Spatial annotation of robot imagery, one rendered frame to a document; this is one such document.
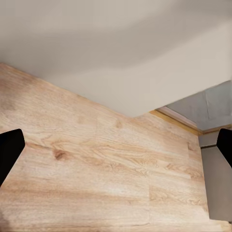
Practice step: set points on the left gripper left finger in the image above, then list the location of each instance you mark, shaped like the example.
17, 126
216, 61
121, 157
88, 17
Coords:
12, 144

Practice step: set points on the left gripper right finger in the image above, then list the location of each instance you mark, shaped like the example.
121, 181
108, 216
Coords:
224, 143

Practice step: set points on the fixed window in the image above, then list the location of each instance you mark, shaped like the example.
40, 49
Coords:
206, 111

